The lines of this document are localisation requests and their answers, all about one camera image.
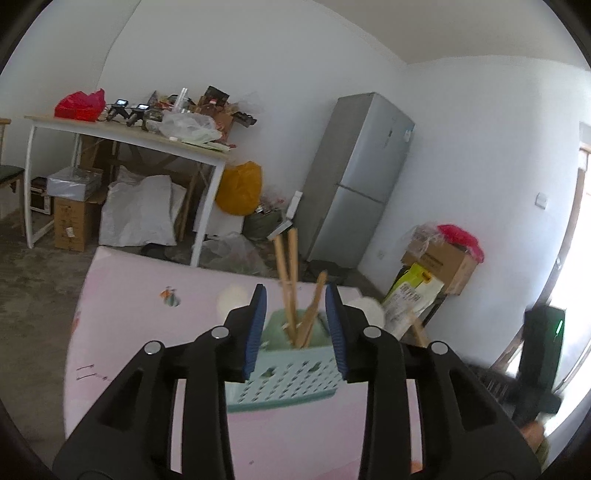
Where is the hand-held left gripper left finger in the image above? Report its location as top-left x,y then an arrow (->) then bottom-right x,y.
52,284 -> 269,480

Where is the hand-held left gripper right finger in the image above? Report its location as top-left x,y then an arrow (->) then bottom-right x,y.
324,284 -> 542,480

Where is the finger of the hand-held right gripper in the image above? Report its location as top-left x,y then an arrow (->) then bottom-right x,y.
464,361 -> 518,409

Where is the white plastic rice spoon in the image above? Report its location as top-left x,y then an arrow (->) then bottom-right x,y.
217,285 -> 252,319

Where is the mint green utensil basket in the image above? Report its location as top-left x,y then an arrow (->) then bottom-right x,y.
225,308 -> 346,413

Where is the bunch of wooden chopsticks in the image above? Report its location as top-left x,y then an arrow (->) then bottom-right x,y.
272,227 -> 329,350

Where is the long wooden chopstick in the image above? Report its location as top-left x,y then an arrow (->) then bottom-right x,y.
409,311 -> 431,348

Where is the person's right forearm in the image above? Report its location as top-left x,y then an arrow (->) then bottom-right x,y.
521,421 -> 551,468

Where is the white plastic ladle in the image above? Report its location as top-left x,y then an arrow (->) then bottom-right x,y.
346,298 -> 385,334

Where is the crumpled clear plastic sheet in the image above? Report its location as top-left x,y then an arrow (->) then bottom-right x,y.
198,233 -> 269,278

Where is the yellow and white bag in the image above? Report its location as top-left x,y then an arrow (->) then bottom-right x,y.
381,263 -> 445,340

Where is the dark green bag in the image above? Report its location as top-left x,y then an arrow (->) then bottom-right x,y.
242,210 -> 282,241

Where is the pink printed tablecloth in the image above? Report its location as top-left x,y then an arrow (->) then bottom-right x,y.
65,247 -> 426,480

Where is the large cardboard box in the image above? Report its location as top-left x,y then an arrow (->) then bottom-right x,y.
401,235 -> 478,296

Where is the orange bag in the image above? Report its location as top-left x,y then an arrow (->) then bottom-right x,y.
215,161 -> 263,216

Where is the grey refrigerator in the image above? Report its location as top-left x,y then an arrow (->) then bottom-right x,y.
307,92 -> 415,269

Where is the white sack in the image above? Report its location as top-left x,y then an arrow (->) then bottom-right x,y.
99,166 -> 178,247

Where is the clear plastic bag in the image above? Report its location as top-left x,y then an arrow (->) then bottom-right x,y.
147,112 -> 223,144

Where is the silver white box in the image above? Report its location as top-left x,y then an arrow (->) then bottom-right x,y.
46,167 -> 103,201

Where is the brown printed box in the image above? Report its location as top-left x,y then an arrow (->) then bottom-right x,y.
201,86 -> 230,110

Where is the white desk with wooden top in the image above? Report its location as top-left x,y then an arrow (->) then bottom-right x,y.
24,115 -> 232,268

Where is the small white oven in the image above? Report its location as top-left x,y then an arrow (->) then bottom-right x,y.
30,178 -> 51,215

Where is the red plastic bag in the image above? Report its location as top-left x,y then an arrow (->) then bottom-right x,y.
54,89 -> 106,121

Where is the wooden chair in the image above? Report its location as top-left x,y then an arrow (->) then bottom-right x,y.
0,117 -> 27,236

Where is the black camera device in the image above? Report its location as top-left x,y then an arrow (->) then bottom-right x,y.
107,98 -> 131,123
126,103 -> 151,126

